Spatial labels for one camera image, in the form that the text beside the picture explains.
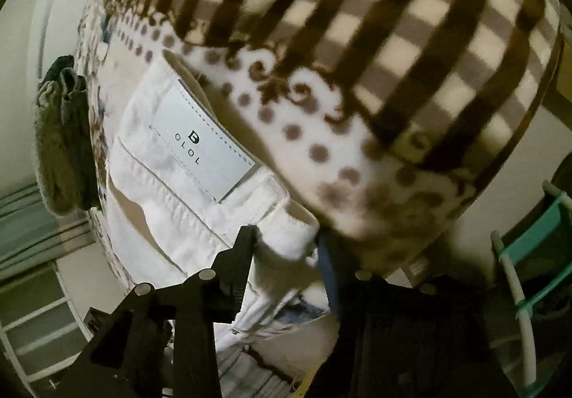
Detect white pants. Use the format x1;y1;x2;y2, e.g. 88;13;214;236
108;51;330;350

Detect white framed window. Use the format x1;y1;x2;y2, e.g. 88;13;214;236
1;264;91;397

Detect green striped curtain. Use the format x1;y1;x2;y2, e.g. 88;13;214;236
0;184;95;282

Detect white and teal chair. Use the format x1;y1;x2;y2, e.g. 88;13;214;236
490;180;571;397

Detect dark green quilt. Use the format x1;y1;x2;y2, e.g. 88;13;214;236
32;55;100;216

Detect floral and checked bed blanket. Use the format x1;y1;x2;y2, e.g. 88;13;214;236
77;0;562;276

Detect white bed headboard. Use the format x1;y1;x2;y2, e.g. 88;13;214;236
26;0;89;90

